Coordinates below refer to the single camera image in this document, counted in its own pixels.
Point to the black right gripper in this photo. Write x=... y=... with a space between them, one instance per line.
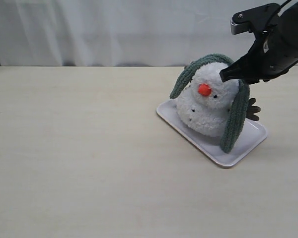
x=268 y=58

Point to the white backdrop curtain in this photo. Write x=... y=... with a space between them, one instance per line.
x=118 y=32

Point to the white plush snowman toy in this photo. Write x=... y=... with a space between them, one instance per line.
x=205 y=104

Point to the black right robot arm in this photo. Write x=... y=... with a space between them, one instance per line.
x=288 y=17

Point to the white rectangular plastic tray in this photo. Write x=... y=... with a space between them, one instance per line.
x=253 y=134

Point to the green fuzzy scarf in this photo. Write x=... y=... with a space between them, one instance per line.
x=236 y=124

